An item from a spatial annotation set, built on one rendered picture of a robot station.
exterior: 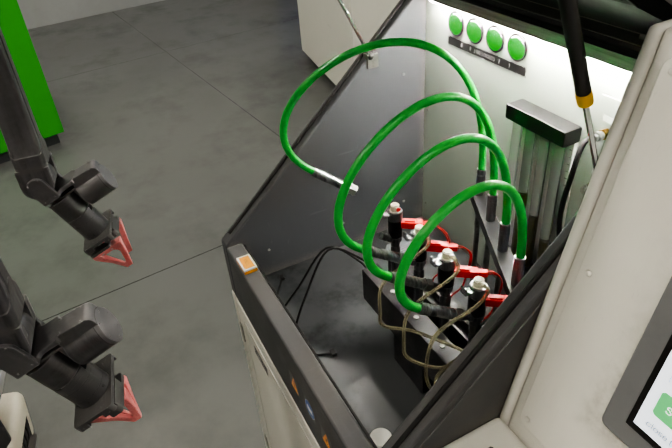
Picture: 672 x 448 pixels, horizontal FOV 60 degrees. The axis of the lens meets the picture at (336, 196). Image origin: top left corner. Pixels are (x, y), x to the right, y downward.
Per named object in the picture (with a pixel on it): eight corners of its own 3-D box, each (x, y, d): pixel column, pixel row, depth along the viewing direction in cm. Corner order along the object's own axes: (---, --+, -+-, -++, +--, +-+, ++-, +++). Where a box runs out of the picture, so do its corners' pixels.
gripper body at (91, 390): (119, 357, 91) (85, 333, 86) (120, 410, 83) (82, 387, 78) (85, 380, 91) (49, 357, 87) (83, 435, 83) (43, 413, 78)
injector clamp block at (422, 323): (364, 321, 127) (361, 268, 118) (403, 304, 130) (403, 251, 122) (462, 444, 101) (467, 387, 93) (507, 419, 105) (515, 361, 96)
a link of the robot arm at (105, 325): (-8, 312, 79) (-18, 358, 72) (61, 265, 79) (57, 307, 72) (58, 355, 86) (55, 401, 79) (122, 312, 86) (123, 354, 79)
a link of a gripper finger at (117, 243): (142, 243, 127) (112, 215, 122) (143, 262, 122) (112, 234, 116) (117, 260, 128) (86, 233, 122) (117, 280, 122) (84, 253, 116)
